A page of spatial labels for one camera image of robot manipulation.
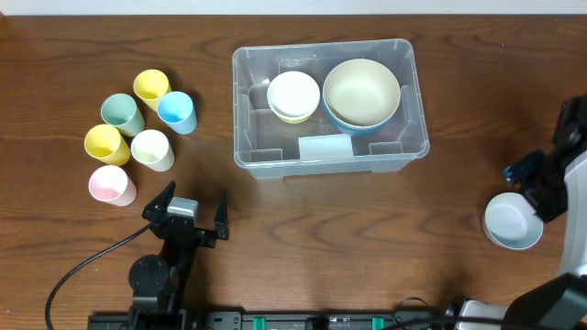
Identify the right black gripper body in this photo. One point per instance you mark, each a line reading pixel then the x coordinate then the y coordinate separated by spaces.
pixel 548 191

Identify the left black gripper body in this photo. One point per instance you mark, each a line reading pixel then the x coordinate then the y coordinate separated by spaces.
pixel 176 250

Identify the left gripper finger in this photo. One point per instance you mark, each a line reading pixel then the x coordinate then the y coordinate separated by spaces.
pixel 221 219
pixel 156 210

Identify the light blue small bowl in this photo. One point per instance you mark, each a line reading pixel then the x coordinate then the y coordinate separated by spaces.
pixel 510 221

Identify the yellow small bowl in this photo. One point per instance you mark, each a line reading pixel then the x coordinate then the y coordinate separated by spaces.
pixel 292 120

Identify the white small bowl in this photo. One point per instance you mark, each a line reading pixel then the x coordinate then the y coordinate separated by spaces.
pixel 293 93

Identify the dark blue bowl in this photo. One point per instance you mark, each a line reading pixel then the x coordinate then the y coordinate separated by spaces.
pixel 358 132
pixel 334 120

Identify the beige large bowl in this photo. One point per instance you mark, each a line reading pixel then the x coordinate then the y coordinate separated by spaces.
pixel 361 93

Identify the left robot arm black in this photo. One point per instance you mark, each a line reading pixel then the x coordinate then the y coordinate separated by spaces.
pixel 158 281

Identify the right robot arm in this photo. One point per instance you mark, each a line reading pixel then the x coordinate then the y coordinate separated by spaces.
pixel 559 303

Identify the clear plastic storage container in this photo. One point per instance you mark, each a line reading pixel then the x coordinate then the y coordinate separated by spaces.
pixel 269 148

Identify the pink cup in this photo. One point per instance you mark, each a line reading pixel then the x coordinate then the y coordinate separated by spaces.
pixel 110 184

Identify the cream white cup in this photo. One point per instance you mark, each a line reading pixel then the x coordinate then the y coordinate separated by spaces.
pixel 152 149

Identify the yellow cup at front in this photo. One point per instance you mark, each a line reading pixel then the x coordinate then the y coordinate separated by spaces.
pixel 105 143

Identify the yellow cup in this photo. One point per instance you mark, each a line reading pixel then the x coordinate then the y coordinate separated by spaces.
pixel 105 143
pixel 150 86

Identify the blue cup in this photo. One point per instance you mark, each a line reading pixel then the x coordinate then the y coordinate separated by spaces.
pixel 177 110

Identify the green cup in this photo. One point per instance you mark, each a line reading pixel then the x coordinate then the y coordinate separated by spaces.
pixel 121 111

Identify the yellow cup at back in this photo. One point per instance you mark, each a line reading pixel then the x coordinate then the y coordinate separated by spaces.
pixel 150 86

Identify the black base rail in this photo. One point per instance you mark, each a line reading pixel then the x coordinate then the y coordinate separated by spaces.
pixel 293 322

